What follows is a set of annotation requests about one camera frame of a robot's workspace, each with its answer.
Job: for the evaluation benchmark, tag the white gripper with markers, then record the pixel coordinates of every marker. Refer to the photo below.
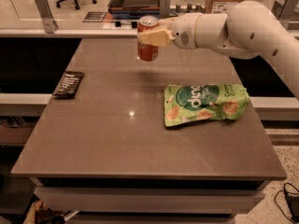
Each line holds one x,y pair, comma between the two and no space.
183,32

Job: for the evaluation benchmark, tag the red coke can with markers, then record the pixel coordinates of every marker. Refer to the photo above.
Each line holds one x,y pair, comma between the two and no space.
146,53

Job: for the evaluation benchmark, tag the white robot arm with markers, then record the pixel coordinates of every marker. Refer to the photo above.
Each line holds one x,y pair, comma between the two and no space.
249,29

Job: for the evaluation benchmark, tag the black rxbar chocolate bar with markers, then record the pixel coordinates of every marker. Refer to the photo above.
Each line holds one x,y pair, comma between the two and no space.
68,85

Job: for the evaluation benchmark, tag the green chip bag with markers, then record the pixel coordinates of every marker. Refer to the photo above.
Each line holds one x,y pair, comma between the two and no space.
184,104

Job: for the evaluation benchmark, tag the middle metal glass post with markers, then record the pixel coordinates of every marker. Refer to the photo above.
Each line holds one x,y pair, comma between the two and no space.
164,6

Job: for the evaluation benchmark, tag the metal glass post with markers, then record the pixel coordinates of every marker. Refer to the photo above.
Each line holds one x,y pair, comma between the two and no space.
164,6
286,10
49,24

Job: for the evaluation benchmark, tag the right metal glass post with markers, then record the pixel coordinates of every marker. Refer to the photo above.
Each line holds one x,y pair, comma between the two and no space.
286,10

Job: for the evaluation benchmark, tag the left metal glass post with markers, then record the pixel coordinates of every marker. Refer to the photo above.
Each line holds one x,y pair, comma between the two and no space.
49,24

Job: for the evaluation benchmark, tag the black power adapter with cable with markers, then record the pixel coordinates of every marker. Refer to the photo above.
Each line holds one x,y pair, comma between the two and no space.
291,196

